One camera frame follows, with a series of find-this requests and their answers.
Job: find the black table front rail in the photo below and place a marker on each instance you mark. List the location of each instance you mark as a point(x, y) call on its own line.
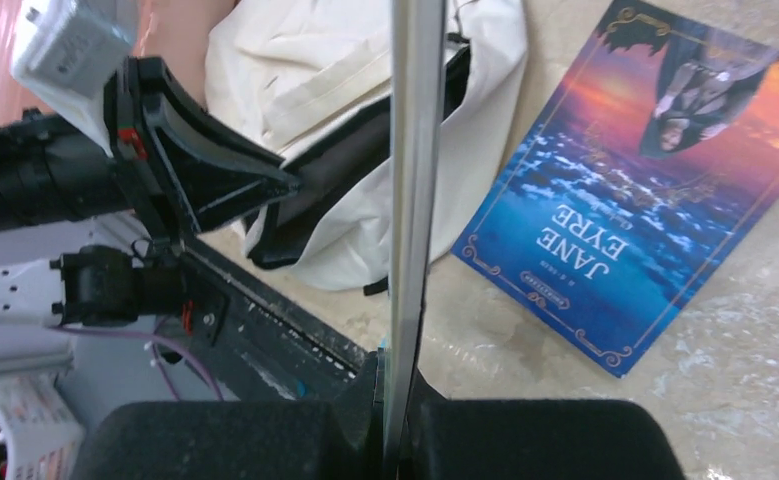
point(257, 342)

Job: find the pink plastic storage box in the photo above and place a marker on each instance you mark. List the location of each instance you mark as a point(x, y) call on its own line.
point(176, 30)

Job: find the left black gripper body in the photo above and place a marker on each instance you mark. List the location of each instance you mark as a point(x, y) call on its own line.
point(133, 148)

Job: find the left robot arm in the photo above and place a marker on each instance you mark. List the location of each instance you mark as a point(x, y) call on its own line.
point(98, 289)

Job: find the Jane Eyre blue book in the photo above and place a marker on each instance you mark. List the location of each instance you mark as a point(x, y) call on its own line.
point(654, 157)

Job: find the beige canvas backpack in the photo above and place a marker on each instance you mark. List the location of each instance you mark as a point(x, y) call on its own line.
point(310, 81)

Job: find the colourful cartoon picture book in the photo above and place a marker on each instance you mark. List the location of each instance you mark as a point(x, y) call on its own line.
point(418, 41)

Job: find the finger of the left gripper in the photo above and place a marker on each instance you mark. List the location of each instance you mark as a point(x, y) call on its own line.
point(210, 174)

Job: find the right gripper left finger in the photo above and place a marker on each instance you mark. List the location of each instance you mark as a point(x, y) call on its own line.
point(282, 439)

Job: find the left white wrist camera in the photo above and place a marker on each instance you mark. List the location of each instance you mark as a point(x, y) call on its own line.
point(65, 52)

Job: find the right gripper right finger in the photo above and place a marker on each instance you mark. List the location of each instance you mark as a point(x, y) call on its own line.
point(532, 439)

